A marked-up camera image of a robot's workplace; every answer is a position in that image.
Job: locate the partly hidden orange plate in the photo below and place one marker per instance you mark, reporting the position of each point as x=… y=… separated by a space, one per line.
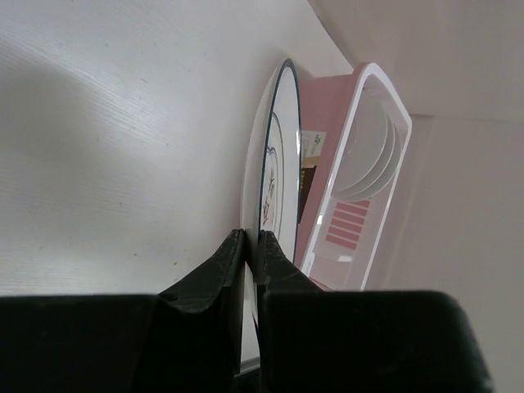
x=365 y=143

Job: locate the flower emblem plate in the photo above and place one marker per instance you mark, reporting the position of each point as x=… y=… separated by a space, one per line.
x=271 y=186

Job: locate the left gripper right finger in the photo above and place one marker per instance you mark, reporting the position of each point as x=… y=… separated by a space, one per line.
x=313 y=340

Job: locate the orange sunburst plate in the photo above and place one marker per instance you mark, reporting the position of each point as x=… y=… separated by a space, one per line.
x=382 y=172

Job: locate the green red rimmed plate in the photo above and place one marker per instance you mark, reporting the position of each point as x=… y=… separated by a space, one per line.
x=367 y=154

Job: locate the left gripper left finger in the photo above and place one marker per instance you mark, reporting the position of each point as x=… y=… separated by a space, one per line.
x=187 y=338

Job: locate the pink white dish rack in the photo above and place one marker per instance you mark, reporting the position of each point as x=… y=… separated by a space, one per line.
x=337 y=240

